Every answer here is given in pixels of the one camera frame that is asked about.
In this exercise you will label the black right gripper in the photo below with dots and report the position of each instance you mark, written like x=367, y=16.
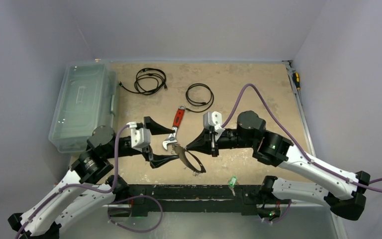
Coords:
x=213, y=142

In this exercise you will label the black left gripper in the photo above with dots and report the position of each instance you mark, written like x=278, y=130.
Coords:
x=155, y=159

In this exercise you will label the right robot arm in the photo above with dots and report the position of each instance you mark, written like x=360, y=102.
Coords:
x=339, y=190

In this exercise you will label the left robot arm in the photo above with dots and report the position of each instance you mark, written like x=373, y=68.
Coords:
x=91, y=181

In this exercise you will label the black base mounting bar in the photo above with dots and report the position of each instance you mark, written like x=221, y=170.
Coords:
x=244, y=199

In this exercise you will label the clear plastic storage box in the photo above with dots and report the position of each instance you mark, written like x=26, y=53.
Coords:
x=85, y=102

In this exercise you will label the yellow black screwdriver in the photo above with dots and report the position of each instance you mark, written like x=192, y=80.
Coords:
x=296, y=80

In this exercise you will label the red handled adjustable wrench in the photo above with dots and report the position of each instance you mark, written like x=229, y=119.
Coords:
x=172, y=138

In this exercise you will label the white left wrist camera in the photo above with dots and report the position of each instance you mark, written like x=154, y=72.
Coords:
x=140, y=135

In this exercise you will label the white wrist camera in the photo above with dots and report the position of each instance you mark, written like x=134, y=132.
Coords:
x=140, y=135
x=213, y=119

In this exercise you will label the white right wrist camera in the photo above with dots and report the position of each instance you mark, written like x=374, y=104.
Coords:
x=213, y=119

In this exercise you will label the aluminium frame rail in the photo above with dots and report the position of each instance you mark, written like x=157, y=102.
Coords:
x=337, y=222

